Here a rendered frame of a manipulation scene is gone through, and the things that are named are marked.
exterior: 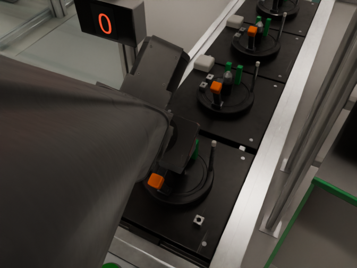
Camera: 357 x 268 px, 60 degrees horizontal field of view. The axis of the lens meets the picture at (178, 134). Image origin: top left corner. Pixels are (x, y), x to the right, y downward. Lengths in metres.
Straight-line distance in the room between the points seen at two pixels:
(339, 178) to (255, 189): 0.28
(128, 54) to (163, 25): 0.62
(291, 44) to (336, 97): 0.61
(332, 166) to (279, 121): 0.40
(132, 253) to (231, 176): 0.23
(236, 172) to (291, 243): 0.18
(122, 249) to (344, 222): 0.35
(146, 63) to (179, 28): 0.93
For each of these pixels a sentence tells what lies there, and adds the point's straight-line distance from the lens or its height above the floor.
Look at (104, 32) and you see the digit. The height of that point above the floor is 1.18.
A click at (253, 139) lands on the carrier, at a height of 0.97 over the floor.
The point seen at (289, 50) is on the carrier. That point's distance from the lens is 0.98.
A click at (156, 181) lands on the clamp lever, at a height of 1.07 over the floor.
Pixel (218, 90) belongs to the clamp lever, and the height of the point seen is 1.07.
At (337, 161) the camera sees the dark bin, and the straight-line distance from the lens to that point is 0.39.
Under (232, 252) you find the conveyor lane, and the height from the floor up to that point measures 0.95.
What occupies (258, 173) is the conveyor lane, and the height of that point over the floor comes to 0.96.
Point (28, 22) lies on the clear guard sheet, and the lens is 0.85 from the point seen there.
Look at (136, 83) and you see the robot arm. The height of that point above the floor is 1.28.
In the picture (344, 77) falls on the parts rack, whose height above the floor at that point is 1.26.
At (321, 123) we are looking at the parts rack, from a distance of 0.45.
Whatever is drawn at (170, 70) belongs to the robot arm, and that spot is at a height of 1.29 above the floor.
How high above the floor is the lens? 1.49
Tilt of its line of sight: 49 degrees down
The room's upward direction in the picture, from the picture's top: straight up
